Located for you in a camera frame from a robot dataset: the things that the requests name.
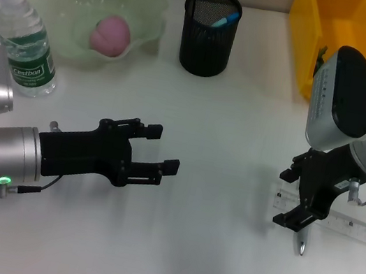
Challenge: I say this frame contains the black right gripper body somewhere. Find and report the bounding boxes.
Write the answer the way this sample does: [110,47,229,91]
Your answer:
[293,136,364,218]

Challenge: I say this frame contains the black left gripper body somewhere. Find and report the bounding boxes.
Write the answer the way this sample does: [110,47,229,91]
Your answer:
[31,107,139,192]

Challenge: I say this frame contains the clear plastic ruler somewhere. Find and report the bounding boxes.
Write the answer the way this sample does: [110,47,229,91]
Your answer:
[267,187,366,250]

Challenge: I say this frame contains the pink peach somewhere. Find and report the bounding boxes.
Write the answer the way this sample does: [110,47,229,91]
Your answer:
[87,10,135,61]

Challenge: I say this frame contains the clear water bottle green label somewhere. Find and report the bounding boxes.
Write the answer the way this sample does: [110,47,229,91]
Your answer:
[0,0,72,102]

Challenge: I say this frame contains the green plastic wrapper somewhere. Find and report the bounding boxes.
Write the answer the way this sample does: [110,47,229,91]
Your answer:
[312,43,330,77]

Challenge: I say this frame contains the blue teal scissors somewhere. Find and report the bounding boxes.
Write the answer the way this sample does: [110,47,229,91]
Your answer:
[210,6,242,33]

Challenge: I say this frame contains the silver pen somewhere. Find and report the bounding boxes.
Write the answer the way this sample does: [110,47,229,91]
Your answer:
[291,221,314,258]

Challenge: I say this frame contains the black mesh pen cup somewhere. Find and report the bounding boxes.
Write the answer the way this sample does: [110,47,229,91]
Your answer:
[172,0,246,82]

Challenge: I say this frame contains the yellow plastic bin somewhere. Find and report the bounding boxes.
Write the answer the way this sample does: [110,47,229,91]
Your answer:
[274,0,366,113]

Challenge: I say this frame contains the left gripper cable with plug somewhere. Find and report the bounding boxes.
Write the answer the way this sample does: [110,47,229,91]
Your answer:
[0,164,64,209]

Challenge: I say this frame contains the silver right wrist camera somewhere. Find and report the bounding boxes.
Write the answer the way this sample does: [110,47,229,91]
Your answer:
[300,41,366,160]

